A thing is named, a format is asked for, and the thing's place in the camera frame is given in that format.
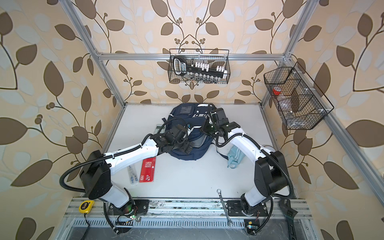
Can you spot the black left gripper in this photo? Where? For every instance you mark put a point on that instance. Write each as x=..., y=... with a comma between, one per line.
x=185, y=145

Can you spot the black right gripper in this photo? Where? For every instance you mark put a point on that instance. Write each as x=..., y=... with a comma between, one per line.
x=204, y=126

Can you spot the navy blue backpack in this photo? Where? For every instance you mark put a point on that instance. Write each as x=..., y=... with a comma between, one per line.
x=192, y=116

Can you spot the light blue pencil case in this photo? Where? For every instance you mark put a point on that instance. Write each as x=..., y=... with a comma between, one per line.
x=235, y=157

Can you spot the red packaged item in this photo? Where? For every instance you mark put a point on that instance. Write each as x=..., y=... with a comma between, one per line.
x=148, y=170

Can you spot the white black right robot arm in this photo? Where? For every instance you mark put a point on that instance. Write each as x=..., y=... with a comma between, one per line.
x=271, y=178

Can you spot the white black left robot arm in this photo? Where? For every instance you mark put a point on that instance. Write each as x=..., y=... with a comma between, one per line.
x=97, y=174

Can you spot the clear blister pack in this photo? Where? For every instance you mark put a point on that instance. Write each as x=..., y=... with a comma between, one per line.
x=133, y=175

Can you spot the black socket set holder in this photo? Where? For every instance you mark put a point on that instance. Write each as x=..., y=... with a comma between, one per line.
x=190, y=67

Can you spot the yellow tape roll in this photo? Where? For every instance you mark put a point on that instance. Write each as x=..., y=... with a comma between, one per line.
x=269, y=147

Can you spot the red capped bottle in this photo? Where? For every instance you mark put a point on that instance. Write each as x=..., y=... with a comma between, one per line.
x=277, y=91

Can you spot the silver combination wrench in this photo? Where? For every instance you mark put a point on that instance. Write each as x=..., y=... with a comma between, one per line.
x=229, y=221

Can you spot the black adjustable wrench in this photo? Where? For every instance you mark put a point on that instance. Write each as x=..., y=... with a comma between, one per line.
x=289, y=213

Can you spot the yellow tape measure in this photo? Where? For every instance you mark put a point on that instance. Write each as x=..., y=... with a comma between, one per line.
x=86, y=206

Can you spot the black wire basket back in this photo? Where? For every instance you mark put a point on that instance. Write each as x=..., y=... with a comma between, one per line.
x=206, y=55

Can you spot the black wire basket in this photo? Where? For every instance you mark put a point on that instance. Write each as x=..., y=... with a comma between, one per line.
x=206, y=55
x=302, y=104

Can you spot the black wire basket right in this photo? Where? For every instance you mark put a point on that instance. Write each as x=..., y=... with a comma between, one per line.
x=302, y=104

